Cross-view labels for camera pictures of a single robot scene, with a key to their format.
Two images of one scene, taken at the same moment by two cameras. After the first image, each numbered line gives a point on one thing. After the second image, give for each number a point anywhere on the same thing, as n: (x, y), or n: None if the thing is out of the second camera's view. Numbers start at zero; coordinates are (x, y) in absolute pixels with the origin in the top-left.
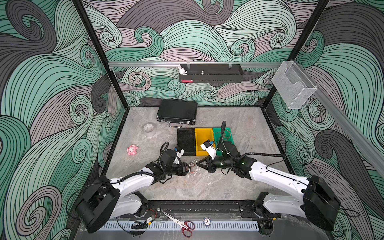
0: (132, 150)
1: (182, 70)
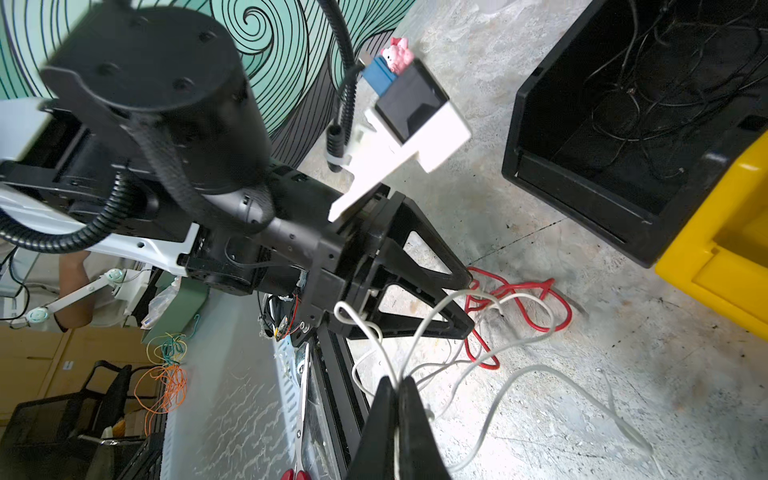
0: (397, 55)
1: None
